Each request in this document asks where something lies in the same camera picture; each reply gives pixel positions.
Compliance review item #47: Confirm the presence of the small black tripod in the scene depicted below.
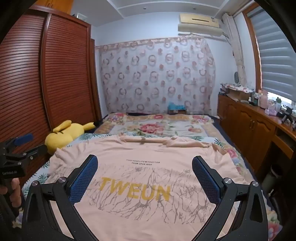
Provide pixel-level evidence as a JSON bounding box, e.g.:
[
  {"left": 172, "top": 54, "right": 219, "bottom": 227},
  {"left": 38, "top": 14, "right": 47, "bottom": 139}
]
[{"left": 281, "top": 107, "right": 295, "bottom": 124}]

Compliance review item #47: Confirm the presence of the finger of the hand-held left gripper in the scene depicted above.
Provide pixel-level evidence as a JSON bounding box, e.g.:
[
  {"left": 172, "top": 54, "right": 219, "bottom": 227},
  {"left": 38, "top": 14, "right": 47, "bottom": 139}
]
[
  {"left": 5, "top": 133, "right": 35, "bottom": 151},
  {"left": 6, "top": 144, "right": 48, "bottom": 163}
]

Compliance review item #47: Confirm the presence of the wooden slatted wardrobe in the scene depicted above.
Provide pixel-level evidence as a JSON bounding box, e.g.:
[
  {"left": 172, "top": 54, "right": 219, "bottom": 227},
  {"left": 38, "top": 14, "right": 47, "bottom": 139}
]
[{"left": 0, "top": 7, "right": 102, "bottom": 186}]

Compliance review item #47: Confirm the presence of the cardboard box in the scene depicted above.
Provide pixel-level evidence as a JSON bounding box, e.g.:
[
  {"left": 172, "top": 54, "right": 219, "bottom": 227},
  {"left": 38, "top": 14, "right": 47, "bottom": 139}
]
[{"left": 228, "top": 89, "right": 251, "bottom": 101}]

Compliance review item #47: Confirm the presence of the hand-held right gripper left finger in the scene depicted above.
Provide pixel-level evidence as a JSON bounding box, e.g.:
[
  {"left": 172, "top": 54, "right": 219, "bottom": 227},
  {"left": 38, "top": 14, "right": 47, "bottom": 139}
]
[{"left": 22, "top": 154, "right": 99, "bottom": 241}]

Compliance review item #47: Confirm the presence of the person's left hand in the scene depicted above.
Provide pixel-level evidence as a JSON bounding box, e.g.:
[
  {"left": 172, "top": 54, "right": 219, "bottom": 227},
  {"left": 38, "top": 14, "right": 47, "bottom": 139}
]
[{"left": 0, "top": 178, "right": 22, "bottom": 210}]

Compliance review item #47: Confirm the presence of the cream air conditioner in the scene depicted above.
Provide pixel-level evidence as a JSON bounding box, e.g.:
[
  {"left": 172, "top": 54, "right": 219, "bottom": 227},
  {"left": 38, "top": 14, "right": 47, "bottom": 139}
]
[{"left": 178, "top": 13, "right": 228, "bottom": 37}]

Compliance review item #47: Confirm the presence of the floral blanket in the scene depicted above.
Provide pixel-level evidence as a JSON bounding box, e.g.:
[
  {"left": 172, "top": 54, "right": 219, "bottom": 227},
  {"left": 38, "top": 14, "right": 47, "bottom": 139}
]
[{"left": 94, "top": 113, "right": 285, "bottom": 241}]

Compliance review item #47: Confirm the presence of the brown box with blue contents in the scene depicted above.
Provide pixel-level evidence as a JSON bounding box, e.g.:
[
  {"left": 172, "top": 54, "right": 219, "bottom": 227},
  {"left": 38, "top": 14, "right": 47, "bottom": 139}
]
[{"left": 167, "top": 102, "right": 187, "bottom": 114}]

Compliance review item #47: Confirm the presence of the floral cloth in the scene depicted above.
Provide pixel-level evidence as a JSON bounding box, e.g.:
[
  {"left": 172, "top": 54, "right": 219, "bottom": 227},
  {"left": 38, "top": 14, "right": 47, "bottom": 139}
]
[{"left": 220, "top": 82, "right": 252, "bottom": 93}]

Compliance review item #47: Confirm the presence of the purple tissue pack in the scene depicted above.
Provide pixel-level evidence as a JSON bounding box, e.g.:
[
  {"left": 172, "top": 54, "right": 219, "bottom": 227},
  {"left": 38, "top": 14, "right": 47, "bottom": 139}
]
[{"left": 265, "top": 103, "right": 278, "bottom": 115}]

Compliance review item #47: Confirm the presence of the pink printed t-shirt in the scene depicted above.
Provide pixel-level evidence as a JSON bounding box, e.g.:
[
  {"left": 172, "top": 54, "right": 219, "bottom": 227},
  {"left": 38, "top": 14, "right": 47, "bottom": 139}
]
[{"left": 47, "top": 134, "right": 243, "bottom": 241}]

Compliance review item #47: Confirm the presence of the dark waste bin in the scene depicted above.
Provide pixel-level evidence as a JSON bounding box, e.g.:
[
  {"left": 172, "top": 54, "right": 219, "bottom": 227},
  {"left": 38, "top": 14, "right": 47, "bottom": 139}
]
[{"left": 262, "top": 163, "right": 284, "bottom": 188}]

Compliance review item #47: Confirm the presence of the green leaf print sheet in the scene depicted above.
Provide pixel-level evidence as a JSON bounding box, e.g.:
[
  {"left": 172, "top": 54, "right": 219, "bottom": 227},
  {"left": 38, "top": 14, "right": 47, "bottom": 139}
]
[{"left": 22, "top": 133, "right": 226, "bottom": 202}]

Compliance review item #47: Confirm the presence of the grey window blind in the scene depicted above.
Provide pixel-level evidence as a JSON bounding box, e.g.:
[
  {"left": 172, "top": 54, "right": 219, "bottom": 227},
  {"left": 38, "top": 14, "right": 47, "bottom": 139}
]
[{"left": 246, "top": 5, "right": 296, "bottom": 102}]

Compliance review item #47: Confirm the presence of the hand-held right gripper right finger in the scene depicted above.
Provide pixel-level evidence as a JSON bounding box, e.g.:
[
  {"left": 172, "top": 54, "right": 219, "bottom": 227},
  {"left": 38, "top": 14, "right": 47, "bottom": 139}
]
[{"left": 192, "top": 155, "right": 270, "bottom": 241}]

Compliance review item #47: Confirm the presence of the yellow plush toy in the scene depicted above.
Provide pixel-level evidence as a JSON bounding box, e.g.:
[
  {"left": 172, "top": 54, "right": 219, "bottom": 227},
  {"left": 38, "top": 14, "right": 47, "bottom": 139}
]
[{"left": 45, "top": 120, "right": 95, "bottom": 155}]

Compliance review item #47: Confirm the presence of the pink jug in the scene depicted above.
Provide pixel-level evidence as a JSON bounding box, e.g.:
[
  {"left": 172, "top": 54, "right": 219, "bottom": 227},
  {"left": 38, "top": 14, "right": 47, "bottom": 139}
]
[{"left": 259, "top": 90, "right": 269, "bottom": 109}]

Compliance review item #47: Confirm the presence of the cream tied window curtain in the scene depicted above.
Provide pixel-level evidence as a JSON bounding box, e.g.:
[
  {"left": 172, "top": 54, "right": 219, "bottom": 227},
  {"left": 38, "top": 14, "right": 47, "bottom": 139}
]
[{"left": 222, "top": 13, "right": 248, "bottom": 86}]

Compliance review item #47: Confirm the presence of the wooden cabinet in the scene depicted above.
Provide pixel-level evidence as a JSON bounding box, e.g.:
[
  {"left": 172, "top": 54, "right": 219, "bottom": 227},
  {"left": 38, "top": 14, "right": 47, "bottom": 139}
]
[{"left": 217, "top": 94, "right": 296, "bottom": 172}]

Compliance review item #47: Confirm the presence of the ring patterned wall curtain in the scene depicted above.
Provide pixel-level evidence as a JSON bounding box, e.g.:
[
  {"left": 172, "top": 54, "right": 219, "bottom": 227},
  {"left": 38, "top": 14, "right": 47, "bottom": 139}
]
[{"left": 96, "top": 37, "right": 216, "bottom": 115}]

